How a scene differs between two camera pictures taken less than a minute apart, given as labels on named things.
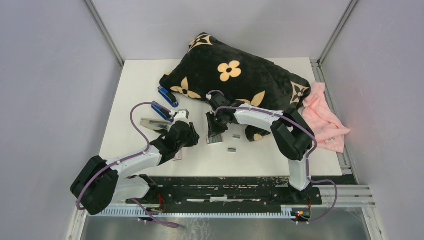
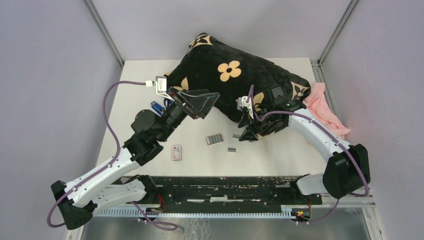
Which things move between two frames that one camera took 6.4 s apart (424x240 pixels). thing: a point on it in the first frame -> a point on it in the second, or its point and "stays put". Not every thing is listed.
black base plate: x=258 y=192 stays put
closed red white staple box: x=178 y=156 stays put
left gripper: x=194 y=136 -> x=196 y=105
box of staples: x=215 y=139 stays put
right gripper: x=213 y=130 -> x=247 y=134
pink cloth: x=324 y=120 stays put
